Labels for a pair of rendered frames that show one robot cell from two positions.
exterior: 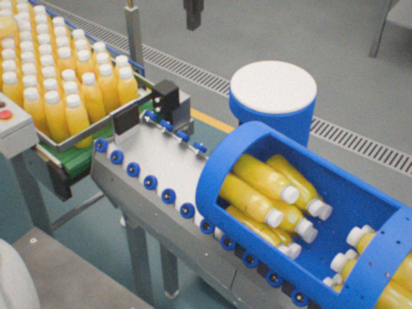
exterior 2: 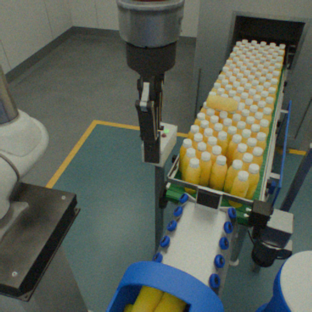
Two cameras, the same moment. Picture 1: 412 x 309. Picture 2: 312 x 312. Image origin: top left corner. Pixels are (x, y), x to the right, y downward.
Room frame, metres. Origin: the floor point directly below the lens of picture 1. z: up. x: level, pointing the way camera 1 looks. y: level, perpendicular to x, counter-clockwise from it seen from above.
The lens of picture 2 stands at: (0.77, -0.38, 1.90)
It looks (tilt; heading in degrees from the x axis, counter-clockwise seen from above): 43 degrees down; 68
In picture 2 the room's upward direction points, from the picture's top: straight up
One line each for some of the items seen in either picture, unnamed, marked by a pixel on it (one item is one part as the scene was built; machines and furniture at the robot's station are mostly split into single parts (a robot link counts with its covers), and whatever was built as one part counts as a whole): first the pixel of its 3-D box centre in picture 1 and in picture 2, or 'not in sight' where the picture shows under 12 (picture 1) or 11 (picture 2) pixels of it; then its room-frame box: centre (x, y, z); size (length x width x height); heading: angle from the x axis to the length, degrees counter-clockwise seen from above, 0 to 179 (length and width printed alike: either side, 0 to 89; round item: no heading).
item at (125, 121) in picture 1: (127, 123); (208, 202); (1.25, 0.25, 0.99); 0.10 x 0.02 x 0.12; 136
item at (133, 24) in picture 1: (143, 122); (278, 222); (1.77, 0.27, 0.55); 0.04 x 0.04 x 1.10; 46
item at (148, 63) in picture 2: not in sight; (151, 69); (0.93, 0.02, 1.71); 0.08 x 0.07 x 0.09; 57
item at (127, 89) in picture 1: (128, 94); (239, 189); (1.41, 0.26, 0.98); 0.07 x 0.07 x 0.16
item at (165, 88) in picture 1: (165, 99); (258, 214); (1.42, 0.14, 0.95); 0.10 x 0.07 x 0.10; 136
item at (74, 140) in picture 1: (111, 118); (211, 192); (1.30, 0.30, 0.96); 0.40 x 0.01 x 0.03; 136
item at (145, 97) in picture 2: not in sight; (146, 90); (0.91, -0.01, 1.69); 0.05 x 0.02 x 0.05; 57
